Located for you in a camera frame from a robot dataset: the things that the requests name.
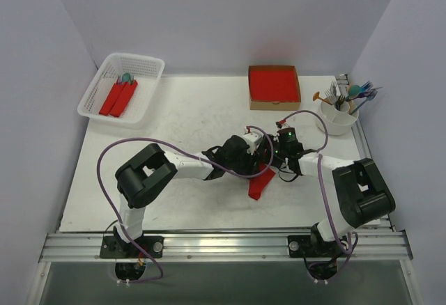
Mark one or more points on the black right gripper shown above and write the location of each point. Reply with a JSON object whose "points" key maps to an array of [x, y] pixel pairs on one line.
{"points": [[272, 159]]}

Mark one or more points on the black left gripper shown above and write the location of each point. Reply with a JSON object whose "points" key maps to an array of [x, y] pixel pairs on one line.
{"points": [[254, 159]]}

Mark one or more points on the red paper napkin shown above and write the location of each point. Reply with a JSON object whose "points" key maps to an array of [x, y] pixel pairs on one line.
{"points": [[260, 182]]}

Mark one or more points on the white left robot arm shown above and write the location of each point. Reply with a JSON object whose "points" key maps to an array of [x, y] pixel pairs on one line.
{"points": [[142, 179]]}

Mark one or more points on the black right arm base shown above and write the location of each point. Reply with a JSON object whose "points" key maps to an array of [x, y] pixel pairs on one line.
{"points": [[322, 260]]}

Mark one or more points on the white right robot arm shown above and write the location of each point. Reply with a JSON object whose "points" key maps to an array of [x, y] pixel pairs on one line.
{"points": [[354, 192]]}

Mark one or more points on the red napkin stack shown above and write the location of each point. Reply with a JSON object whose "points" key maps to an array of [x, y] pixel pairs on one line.
{"points": [[273, 86]]}

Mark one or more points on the red rolled napkin left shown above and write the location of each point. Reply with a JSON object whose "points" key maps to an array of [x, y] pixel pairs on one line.
{"points": [[111, 99]]}

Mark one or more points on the white utensil holder cup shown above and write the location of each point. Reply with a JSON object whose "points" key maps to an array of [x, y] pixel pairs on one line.
{"points": [[338, 122]]}

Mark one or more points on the brown cardboard box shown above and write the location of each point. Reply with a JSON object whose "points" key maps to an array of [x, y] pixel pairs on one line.
{"points": [[274, 106]]}

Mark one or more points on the silver metal fork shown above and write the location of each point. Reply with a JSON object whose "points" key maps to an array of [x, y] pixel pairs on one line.
{"points": [[332, 96]]}

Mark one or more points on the teal spoon in cup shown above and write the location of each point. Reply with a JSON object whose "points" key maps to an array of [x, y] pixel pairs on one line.
{"points": [[354, 90]]}

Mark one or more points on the blue plastic fork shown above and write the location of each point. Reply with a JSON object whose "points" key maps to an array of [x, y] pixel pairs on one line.
{"points": [[368, 93]]}

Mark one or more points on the white plastic basket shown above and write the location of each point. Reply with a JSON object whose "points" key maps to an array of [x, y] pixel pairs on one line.
{"points": [[146, 70]]}

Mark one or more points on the teal spoon in basket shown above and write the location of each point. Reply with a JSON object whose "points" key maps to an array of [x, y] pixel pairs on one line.
{"points": [[126, 78]]}

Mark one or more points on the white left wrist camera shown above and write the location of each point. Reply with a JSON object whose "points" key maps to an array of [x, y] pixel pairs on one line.
{"points": [[252, 139]]}

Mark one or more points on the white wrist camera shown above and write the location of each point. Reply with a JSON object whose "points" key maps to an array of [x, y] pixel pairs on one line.
{"points": [[252, 139], [281, 124]]}

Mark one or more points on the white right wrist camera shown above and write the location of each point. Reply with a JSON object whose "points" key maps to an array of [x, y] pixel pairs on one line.
{"points": [[281, 124]]}

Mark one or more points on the aluminium rail frame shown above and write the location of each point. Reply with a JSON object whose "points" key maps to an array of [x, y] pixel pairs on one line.
{"points": [[220, 246]]}

